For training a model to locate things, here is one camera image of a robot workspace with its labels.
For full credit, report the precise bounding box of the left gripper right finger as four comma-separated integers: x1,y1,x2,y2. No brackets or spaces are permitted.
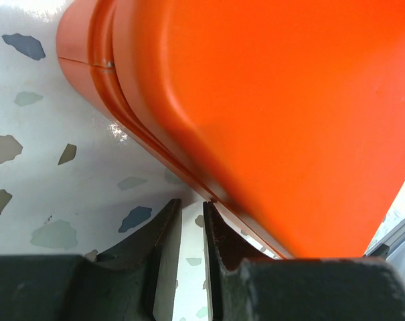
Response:
203,202,405,320

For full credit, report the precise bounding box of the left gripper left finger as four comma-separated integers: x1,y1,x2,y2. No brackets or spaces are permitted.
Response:
0,199,182,320

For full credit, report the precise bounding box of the orange box lid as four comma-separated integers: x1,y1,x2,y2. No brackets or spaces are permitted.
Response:
113,1,405,257

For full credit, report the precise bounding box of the orange compartment cookie box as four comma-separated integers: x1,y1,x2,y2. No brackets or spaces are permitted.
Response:
56,1,291,259

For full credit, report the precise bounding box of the aluminium frame rail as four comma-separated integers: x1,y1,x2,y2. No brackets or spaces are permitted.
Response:
366,218,405,283

